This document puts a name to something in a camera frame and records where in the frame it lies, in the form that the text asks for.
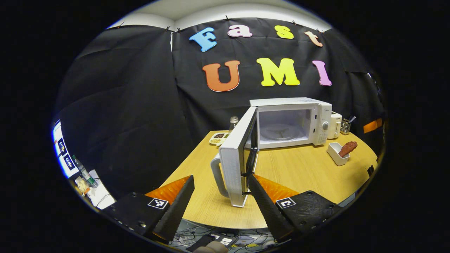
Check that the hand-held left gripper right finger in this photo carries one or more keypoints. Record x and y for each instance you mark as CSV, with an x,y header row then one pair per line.
x,y
269,214

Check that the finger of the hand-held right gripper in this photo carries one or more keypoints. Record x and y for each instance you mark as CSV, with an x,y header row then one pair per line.
x,y
372,125

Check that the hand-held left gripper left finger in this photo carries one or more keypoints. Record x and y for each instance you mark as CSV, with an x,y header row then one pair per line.
x,y
177,211

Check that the brown meat piece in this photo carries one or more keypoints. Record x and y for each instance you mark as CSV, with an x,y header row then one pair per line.
x,y
347,148

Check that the white microwave oven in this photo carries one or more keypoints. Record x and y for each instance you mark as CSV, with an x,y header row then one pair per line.
x,y
291,105

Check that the metal spoon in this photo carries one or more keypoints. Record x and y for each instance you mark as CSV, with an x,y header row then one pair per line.
x,y
352,119

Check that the white toaster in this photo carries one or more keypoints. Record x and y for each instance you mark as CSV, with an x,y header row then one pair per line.
x,y
334,124

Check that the black power strip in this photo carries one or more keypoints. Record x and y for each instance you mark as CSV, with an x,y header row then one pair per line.
x,y
207,240

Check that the white rectangular dish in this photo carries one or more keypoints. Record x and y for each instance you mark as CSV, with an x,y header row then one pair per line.
x,y
335,156

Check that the white side desk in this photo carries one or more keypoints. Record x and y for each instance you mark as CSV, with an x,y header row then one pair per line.
x,y
102,196

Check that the white tray of nuts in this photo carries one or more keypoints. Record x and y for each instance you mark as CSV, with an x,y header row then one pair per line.
x,y
218,137

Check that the glass jar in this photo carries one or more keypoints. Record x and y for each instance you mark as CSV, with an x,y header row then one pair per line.
x,y
233,123

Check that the green plastic bottle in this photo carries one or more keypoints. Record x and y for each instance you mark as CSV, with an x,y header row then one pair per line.
x,y
84,172

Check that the computer monitor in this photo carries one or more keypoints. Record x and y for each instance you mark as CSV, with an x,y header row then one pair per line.
x,y
63,151

